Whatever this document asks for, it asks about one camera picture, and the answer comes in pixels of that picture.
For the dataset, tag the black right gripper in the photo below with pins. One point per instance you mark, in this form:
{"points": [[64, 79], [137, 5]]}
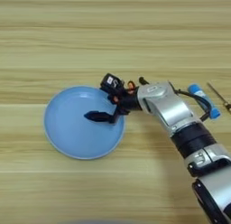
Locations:
{"points": [[129, 101]]}

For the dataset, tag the blue glue stick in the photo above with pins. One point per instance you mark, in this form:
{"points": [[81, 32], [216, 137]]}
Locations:
{"points": [[212, 108]]}

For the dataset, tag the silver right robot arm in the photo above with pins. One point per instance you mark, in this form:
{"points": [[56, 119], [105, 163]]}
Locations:
{"points": [[171, 110]]}

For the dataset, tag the light blue round plate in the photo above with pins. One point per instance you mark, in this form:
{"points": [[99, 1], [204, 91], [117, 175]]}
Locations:
{"points": [[75, 134]]}

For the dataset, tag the small black box white label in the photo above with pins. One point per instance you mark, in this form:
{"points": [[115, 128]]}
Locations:
{"points": [[111, 82]]}

